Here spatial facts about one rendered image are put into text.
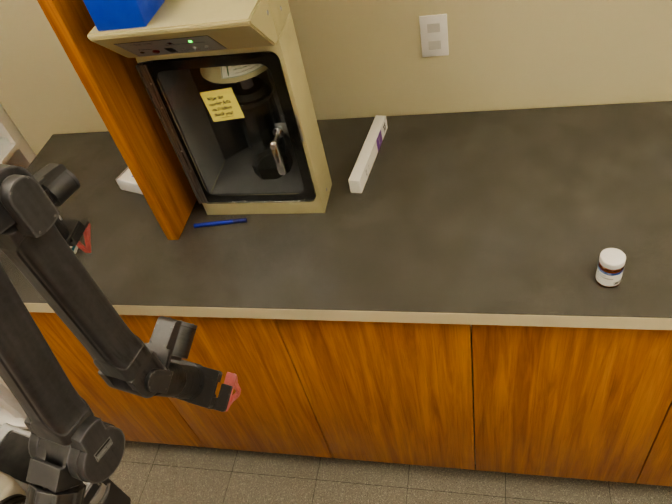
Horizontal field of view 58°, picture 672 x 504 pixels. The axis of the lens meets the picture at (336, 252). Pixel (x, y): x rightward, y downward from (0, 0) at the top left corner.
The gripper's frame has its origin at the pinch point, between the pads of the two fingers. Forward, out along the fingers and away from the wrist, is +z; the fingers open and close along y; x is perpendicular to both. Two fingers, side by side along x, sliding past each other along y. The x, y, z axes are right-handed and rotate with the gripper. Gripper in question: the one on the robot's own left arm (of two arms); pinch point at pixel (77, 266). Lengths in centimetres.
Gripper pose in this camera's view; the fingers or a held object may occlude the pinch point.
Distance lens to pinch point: 140.8
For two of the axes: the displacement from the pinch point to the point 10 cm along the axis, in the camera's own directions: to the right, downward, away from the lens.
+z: 1.9, 6.6, 7.2
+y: 1.3, -7.5, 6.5
